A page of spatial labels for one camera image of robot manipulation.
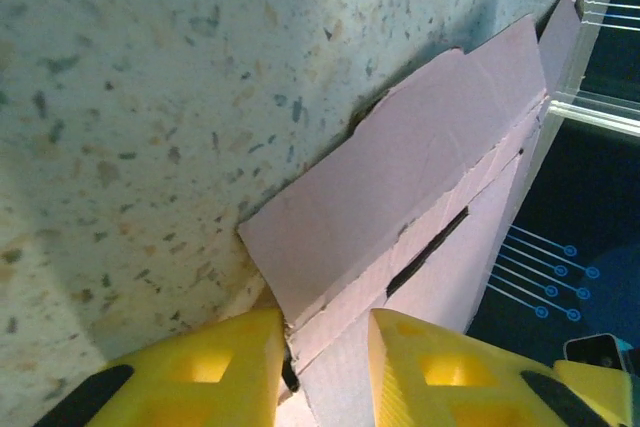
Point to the aluminium frame post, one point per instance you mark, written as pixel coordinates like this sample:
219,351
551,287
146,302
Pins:
600,117

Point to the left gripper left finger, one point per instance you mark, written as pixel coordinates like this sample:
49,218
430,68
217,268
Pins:
200,382

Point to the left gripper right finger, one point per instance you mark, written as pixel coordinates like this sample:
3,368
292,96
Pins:
450,382

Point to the pink paper box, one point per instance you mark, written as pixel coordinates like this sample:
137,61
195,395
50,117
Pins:
400,172

